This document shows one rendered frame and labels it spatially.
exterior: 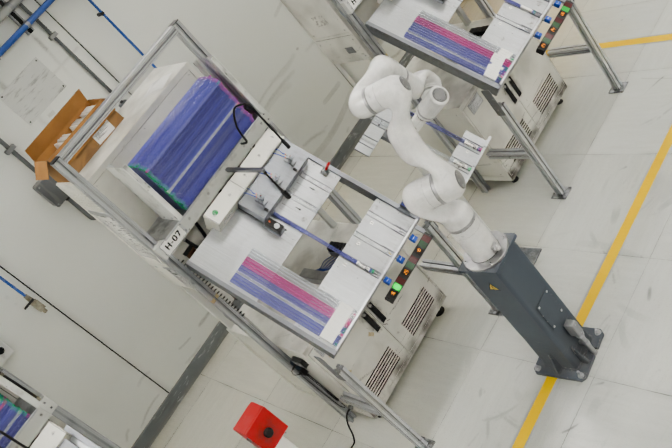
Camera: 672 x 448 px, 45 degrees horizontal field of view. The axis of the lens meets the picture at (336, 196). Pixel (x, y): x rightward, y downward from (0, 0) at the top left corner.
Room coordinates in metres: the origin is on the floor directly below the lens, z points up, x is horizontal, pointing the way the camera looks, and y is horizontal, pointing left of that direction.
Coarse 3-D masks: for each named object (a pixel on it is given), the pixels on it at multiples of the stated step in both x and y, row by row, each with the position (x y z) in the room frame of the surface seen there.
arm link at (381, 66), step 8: (376, 56) 2.62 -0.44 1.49; (384, 56) 2.61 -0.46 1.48; (376, 64) 2.58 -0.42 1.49; (384, 64) 2.57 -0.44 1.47; (392, 64) 2.59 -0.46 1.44; (400, 64) 2.64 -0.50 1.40; (368, 72) 2.57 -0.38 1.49; (376, 72) 2.56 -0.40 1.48; (384, 72) 2.56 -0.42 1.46; (392, 72) 2.57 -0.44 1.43; (400, 72) 2.61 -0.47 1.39; (360, 80) 2.57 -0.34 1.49; (368, 80) 2.56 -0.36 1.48; (376, 80) 2.56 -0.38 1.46; (360, 88) 2.54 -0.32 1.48; (352, 96) 2.53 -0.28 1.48; (360, 96) 2.50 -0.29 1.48; (352, 104) 2.51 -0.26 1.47; (360, 104) 2.49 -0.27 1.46; (352, 112) 2.52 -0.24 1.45; (360, 112) 2.49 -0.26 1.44; (368, 112) 2.48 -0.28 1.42
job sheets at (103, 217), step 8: (96, 216) 3.34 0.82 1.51; (104, 216) 3.23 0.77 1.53; (112, 224) 3.24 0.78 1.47; (120, 232) 3.25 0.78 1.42; (128, 232) 3.18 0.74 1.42; (128, 240) 3.27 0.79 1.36; (136, 240) 3.19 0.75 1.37; (136, 248) 3.31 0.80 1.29; (144, 248) 3.20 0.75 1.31; (152, 256) 3.22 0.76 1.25
